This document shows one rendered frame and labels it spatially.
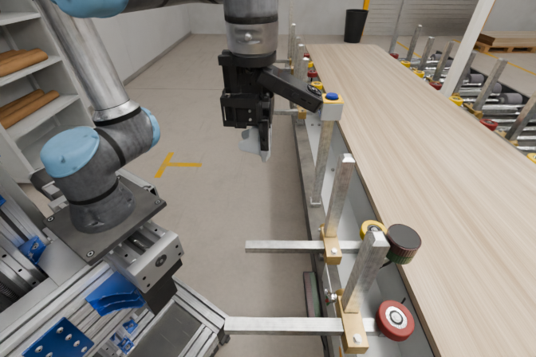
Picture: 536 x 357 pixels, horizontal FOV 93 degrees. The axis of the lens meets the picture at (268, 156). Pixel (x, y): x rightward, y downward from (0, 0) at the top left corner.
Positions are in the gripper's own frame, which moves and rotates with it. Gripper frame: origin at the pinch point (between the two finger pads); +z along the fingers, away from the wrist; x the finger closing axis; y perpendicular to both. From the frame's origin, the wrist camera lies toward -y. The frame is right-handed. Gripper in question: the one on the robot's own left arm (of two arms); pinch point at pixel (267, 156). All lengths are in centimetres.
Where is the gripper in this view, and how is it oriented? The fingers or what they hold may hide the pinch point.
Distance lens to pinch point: 50.6
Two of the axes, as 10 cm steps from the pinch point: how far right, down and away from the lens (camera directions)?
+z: 0.1, 7.9, 6.2
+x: -1.0, 6.1, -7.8
